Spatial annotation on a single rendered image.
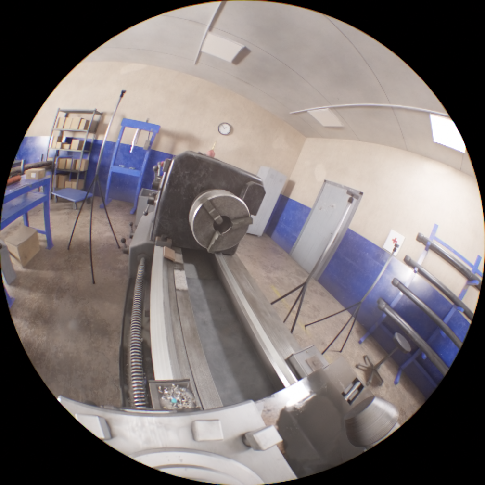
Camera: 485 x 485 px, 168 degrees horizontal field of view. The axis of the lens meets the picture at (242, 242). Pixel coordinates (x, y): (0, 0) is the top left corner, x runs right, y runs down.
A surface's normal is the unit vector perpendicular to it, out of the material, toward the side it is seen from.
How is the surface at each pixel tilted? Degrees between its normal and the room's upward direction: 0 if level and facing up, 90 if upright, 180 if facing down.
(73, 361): 0
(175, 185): 90
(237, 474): 0
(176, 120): 90
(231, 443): 0
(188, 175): 90
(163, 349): 36
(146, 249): 90
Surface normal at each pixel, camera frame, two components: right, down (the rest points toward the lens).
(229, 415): 0.36, -0.87
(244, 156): 0.38, 0.47
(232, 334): 0.45, -0.65
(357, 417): -0.80, -0.57
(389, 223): -0.85, -0.16
